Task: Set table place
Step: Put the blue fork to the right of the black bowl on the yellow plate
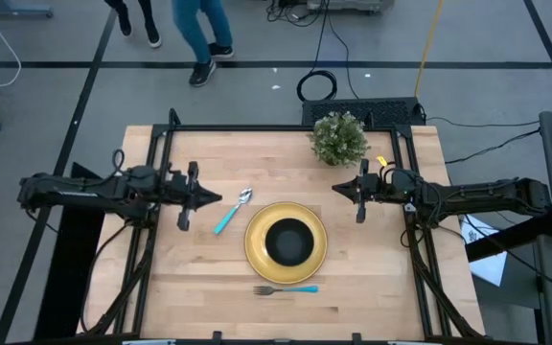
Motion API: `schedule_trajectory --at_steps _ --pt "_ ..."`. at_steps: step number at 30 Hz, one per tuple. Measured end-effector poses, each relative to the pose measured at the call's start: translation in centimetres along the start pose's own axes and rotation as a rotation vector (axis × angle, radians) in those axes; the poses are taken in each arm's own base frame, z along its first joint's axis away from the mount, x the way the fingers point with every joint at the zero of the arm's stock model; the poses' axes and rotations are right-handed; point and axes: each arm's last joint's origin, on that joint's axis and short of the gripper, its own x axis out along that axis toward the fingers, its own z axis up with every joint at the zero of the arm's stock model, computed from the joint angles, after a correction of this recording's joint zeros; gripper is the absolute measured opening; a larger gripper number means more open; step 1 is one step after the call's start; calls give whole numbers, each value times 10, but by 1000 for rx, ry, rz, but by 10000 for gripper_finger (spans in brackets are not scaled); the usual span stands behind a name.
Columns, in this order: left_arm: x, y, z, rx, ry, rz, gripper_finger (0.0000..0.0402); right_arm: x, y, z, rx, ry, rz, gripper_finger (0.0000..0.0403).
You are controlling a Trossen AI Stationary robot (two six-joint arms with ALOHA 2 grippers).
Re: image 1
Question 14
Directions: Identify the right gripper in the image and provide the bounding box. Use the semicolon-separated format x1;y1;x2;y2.
332;158;395;224

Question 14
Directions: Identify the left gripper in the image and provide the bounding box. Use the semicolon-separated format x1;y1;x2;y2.
160;161;223;232

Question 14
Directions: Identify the spoon with teal handle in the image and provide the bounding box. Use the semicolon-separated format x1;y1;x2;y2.
213;187;254;236

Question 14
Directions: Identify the yellow round plate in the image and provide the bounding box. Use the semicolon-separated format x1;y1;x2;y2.
243;200;329;285

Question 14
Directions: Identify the black bowl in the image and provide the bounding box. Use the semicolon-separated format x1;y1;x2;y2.
264;218;315;267

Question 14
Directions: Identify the fork with teal handle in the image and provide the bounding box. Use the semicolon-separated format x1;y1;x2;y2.
252;285;320;296

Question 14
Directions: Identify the potted green plant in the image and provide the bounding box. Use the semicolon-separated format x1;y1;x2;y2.
307;110;372;168

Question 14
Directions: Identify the black perforated metal box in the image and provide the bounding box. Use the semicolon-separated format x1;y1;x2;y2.
301;97;426;128

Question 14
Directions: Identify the black flat panel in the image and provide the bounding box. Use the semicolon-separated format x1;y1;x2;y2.
33;161;108;340

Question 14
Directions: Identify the white paper sheet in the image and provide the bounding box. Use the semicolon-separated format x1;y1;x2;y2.
458;214;510;288

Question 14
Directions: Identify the black beam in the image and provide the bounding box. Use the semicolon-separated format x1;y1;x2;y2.
465;210;552;264

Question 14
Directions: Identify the grey equipment case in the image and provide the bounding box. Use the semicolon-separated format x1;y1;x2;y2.
306;0;396;14

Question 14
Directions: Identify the black aluminium rig frame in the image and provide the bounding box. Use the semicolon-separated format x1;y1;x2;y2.
75;107;487;342

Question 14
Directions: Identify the coiled black cable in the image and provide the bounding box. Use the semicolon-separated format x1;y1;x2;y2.
295;0;339;104

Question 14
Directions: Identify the thin black cable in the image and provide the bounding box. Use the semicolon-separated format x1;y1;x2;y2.
445;127;541;166
424;116;541;129

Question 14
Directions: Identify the yellow cable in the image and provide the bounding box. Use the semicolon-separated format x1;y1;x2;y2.
413;0;447;99

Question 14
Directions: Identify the black cable bundle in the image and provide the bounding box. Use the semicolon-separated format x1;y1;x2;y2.
264;0;328;29

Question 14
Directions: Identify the white cable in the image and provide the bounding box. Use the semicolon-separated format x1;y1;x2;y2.
0;0;23;91

